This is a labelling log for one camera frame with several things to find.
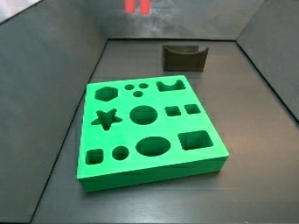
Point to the red double-square peg object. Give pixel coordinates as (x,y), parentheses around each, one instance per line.
(129,4)

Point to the green shape-sorter board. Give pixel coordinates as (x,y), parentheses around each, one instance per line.
(145,132)

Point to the dark olive arch block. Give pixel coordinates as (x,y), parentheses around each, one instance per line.
(184,58)

